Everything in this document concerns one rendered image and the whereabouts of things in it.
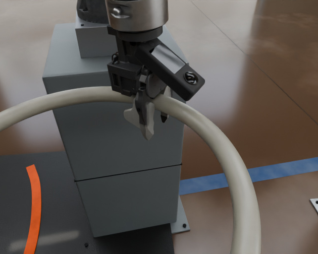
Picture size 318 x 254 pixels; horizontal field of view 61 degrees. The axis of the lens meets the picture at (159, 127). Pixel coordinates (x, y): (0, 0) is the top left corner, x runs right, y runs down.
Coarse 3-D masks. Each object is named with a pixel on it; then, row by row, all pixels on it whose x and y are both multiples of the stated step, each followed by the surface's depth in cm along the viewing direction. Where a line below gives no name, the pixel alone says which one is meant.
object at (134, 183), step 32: (64, 32) 92; (64, 64) 74; (96, 64) 74; (64, 128) 80; (96, 128) 83; (128, 128) 86; (160, 128) 88; (96, 160) 92; (128, 160) 95; (160, 160) 99; (96, 192) 103; (128, 192) 107; (160, 192) 111; (96, 224) 117; (128, 224) 122; (160, 224) 128
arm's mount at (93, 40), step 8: (80, 24) 73; (88, 24) 73; (96, 24) 73; (104, 24) 73; (80, 32) 72; (88, 32) 73; (96, 32) 73; (104, 32) 73; (80, 40) 74; (88, 40) 74; (96, 40) 74; (104, 40) 75; (112, 40) 75; (80, 48) 75; (88, 48) 75; (96, 48) 76; (104, 48) 76; (112, 48) 77; (88, 56) 77; (96, 56) 77
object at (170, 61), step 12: (144, 48) 41; (156, 48) 42; (168, 48) 43; (144, 60) 41; (156, 60) 40; (168, 60) 41; (180, 60) 42; (156, 72) 41; (168, 72) 40; (180, 72) 41; (192, 72) 42; (168, 84) 42; (180, 84) 40; (192, 84) 41; (180, 96) 42; (192, 96) 41
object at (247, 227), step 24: (48, 96) 50; (72, 96) 51; (96, 96) 51; (120, 96) 50; (168, 96) 48; (0, 120) 47; (192, 120) 43; (216, 144) 39; (240, 168) 35; (240, 192) 32; (240, 216) 30; (240, 240) 28
